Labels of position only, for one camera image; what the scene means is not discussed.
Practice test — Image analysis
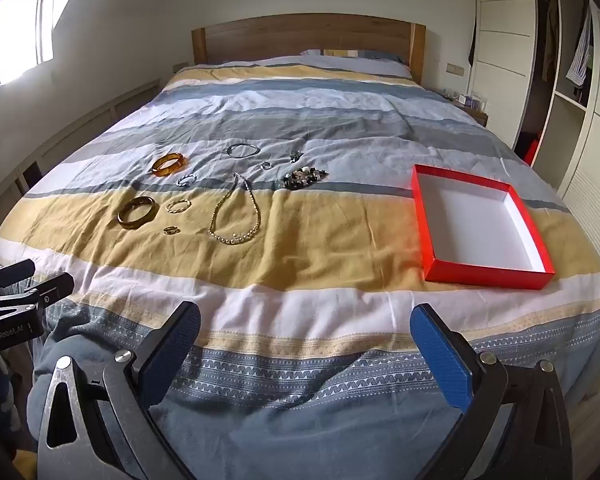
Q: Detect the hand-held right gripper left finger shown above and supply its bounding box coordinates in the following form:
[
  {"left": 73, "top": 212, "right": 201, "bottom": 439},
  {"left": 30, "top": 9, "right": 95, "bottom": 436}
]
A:
[{"left": 37, "top": 301, "right": 202, "bottom": 480}]

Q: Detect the window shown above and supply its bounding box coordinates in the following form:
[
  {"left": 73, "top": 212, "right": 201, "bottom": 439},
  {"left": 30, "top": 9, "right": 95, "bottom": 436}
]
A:
[{"left": 0, "top": 0, "right": 57, "bottom": 97}]

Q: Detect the red cardboard box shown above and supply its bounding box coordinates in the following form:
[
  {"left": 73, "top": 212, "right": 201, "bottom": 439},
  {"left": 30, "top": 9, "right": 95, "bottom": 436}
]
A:
[{"left": 411, "top": 163, "right": 556, "bottom": 291}]

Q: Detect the red bag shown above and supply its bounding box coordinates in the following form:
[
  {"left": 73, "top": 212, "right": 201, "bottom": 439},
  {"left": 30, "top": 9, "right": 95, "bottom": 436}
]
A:
[{"left": 522, "top": 132, "right": 542, "bottom": 166}]

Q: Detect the grey-blue trouser leg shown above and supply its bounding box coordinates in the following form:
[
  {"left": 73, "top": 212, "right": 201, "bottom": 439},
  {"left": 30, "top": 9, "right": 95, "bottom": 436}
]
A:
[{"left": 27, "top": 305, "right": 148, "bottom": 411}]

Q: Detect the dark mixed bead bracelet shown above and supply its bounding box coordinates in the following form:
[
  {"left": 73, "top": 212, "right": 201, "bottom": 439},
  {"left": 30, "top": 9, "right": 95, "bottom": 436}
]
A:
[{"left": 280, "top": 165, "right": 328, "bottom": 191}]

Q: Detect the white wardrobe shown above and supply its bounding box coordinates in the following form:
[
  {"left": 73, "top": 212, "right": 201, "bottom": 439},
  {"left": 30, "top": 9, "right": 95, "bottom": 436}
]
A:
[{"left": 467, "top": 0, "right": 600, "bottom": 261}]

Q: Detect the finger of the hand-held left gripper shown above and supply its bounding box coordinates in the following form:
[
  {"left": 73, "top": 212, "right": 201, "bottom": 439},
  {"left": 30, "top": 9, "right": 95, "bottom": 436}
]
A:
[
  {"left": 0, "top": 258, "right": 36, "bottom": 297},
  {"left": 0, "top": 272, "right": 76, "bottom": 319}
]

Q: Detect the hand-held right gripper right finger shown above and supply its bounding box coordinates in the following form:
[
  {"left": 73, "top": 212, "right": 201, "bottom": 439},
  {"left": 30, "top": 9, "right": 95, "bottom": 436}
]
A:
[{"left": 409, "top": 302, "right": 573, "bottom": 480}]

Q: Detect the wooden nightstand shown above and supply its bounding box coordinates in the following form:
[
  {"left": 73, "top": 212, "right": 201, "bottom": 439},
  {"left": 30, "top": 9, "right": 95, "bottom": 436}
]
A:
[{"left": 444, "top": 91, "right": 489, "bottom": 127}]

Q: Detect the pearl chain necklace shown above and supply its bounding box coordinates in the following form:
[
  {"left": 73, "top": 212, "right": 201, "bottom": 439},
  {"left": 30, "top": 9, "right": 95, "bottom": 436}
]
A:
[{"left": 208, "top": 172, "right": 262, "bottom": 246}]

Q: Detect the dark brown bangle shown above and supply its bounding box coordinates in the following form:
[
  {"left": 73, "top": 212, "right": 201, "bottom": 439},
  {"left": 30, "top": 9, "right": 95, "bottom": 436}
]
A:
[{"left": 117, "top": 196, "right": 158, "bottom": 231}]

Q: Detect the hanging striped shirt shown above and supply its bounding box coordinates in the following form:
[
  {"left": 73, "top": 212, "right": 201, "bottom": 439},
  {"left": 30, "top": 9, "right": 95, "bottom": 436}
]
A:
[{"left": 565, "top": 10, "right": 594, "bottom": 102}]

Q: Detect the amber bangle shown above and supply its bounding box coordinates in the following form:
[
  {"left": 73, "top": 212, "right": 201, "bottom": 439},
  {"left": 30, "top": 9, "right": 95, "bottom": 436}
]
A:
[{"left": 151, "top": 152, "right": 187, "bottom": 179}]

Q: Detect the wooden headboard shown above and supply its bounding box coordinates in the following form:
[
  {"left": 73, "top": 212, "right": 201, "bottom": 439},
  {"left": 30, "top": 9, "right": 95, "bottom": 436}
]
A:
[{"left": 191, "top": 14, "right": 427, "bottom": 83}]

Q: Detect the grey pillow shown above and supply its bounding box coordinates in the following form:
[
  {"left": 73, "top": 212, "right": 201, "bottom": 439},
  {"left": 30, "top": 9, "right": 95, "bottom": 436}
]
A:
[{"left": 300, "top": 49, "right": 414, "bottom": 79}]

